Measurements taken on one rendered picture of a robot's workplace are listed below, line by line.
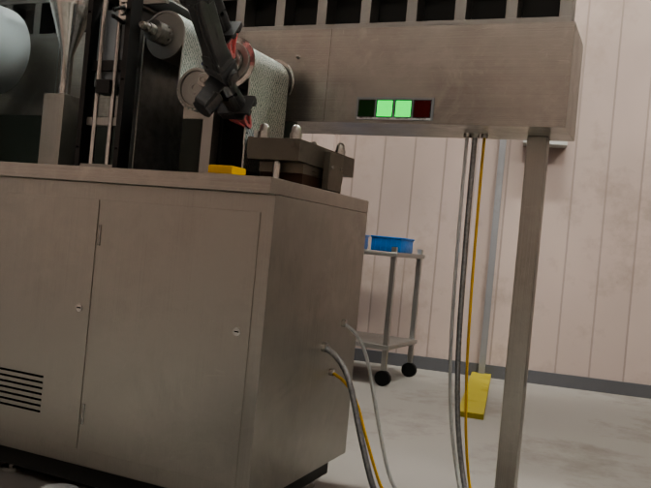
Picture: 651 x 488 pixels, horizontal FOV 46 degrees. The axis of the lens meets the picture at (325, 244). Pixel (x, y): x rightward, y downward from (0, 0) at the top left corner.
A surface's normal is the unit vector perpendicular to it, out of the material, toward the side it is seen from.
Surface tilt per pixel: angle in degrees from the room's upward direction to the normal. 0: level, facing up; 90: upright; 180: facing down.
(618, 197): 90
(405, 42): 90
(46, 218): 90
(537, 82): 90
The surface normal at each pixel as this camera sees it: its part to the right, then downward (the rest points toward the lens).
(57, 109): -0.40, -0.04
